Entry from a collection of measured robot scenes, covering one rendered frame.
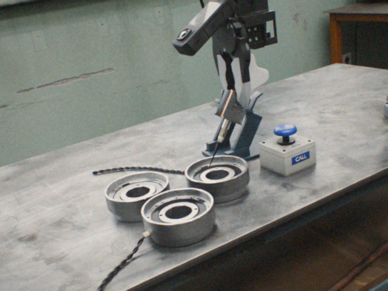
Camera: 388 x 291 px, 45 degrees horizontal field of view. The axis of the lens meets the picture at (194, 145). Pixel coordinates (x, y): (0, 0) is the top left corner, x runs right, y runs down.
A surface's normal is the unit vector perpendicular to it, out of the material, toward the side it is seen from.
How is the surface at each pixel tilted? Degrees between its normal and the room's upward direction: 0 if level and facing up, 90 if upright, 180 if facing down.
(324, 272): 0
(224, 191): 90
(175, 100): 90
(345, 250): 0
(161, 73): 90
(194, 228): 90
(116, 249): 0
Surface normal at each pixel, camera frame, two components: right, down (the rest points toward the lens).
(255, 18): 0.46, 0.25
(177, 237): -0.03, 0.37
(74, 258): -0.15, -0.92
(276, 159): -0.86, 0.30
